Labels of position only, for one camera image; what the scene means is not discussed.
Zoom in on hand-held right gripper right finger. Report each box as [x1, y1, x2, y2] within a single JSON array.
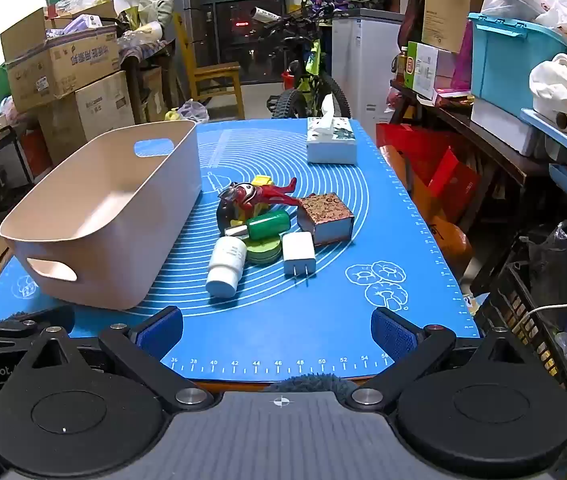
[[343, 307, 533, 411]]

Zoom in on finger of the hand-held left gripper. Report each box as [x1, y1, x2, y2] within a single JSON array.
[[0, 305, 75, 339]]

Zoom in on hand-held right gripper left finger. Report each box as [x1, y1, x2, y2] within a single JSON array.
[[23, 306, 214, 409]]

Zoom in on white plastic bottle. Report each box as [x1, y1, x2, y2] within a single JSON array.
[[206, 236, 248, 299]]

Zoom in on beige plastic basket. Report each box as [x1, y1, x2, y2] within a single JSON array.
[[0, 120, 203, 311]]

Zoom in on white charger plug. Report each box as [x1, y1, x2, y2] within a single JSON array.
[[282, 231, 317, 279]]

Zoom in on green round tin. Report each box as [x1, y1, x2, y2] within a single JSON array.
[[244, 236, 283, 266]]

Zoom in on dark round object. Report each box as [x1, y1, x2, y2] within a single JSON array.
[[216, 199, 249, 237]]

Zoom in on brown patterned small box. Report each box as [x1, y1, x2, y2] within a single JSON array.
[[297, 192, 355, 247]]

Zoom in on green bottle with silver cap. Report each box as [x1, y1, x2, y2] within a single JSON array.
[[224, 210, 291, 242]]

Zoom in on red superhero figure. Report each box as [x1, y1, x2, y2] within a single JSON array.
[[217, 177, 313, 221]]

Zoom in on yellow plastic toy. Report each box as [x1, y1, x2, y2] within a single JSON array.
[[228, 175, 277, 231]]

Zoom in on blue silicone baking mat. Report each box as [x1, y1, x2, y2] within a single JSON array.
[[0, 119, 481, 383]]

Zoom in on orange bag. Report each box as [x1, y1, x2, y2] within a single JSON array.
[[381, 145, 475, 277]]

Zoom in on black plastic crate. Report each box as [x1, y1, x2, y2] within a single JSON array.
[[473, 235, 567, 443]]

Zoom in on red paper bag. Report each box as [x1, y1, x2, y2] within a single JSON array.
[[376, 122, 482, 222]]

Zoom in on white tissue box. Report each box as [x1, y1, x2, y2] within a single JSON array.
[[306, 94, 359, 166]]

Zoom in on dark wooden side table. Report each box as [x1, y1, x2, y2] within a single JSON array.
[[390, 79, 557, 273]]

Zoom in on large plain cardboard box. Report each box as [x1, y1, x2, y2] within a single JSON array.
[[38, 70, 137, 166]]

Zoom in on clear plastic bag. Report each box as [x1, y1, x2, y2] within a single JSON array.
[[178, 100, 210, 125]]

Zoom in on small brown cardboard box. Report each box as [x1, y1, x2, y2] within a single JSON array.
[[133, 65, 170, 124]]

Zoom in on white storage box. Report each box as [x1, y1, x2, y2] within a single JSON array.
[[471, 92, 540, 157]]

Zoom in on open printed cardboard box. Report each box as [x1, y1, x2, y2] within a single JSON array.
[[0, 7, 122, 114]]

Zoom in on white chest freezer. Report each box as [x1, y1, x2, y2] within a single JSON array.
[[331, 8, 405, 132]]

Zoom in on yellow wooden chair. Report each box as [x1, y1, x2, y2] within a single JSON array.
[[173, 12, 245, 121]]

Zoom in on green and white box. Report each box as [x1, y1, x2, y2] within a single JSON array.
[[406, 41, 440, 101]]

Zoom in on black and green bicycle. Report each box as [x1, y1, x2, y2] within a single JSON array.
[[250, 5, 352, 121]]

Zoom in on blue plastic storage bin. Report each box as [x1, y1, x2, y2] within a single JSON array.
[[467, 12, 567, 119]]

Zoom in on glass balcony door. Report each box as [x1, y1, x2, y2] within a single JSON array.
[[187, 0, 310, 86]]

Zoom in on brown cardboard sheet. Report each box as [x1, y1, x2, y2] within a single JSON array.
[[422, 0, 485, 54]]

